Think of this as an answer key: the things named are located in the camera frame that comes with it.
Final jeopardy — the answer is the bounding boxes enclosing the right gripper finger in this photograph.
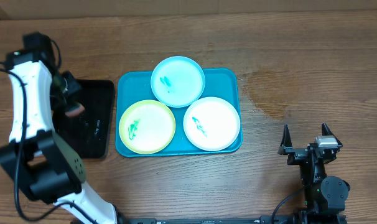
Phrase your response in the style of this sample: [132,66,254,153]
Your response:
[278,124,293,155]
[321,123,343,147]

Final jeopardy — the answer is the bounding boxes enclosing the green and pink sponge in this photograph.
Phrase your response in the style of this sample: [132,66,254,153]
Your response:
[65,103,85,118]

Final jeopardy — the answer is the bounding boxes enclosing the white plate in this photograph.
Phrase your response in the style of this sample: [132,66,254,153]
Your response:
[183,96,241,152]

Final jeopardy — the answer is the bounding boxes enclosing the yellow plate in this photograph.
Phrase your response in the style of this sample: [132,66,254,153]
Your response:
[118,100,176,155]

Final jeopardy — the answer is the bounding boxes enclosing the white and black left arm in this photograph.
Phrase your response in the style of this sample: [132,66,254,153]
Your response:
[0,32,123,223]

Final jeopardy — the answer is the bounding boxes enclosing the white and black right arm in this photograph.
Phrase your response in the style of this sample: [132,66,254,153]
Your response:
[271,123,350,223]

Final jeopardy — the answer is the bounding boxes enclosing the black rectangular tray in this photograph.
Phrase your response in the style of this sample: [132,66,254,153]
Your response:
[53,80,115,159]

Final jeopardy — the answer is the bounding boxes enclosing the blue plastic tray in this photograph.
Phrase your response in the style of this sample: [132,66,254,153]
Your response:
[115,68,241,157]

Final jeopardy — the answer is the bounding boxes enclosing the light blue plate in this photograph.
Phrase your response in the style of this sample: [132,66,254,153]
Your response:
[150,56,205,108]

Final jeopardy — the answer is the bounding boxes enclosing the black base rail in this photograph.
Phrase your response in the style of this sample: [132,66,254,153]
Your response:
[116,215,348,224]

